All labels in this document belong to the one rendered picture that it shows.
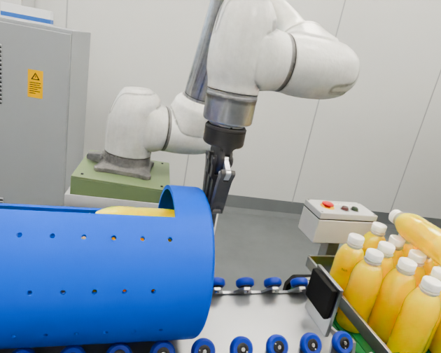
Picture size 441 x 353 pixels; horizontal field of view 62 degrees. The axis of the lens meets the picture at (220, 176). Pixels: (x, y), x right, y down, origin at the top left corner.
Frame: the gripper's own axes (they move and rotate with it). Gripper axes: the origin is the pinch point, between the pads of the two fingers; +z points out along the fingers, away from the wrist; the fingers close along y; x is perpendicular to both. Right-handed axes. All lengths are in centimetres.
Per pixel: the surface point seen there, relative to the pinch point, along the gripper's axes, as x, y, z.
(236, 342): -5.9, -12.0, 18.2
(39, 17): 61, 172, -32
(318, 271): -28.9, 0.9, 11.4
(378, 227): -53, 13, 6
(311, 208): -40.0, 27.1, 7.1
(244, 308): -13.7, 3.1, 23.3
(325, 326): -29.5, -6.2, 20.9
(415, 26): -242, 247, -85
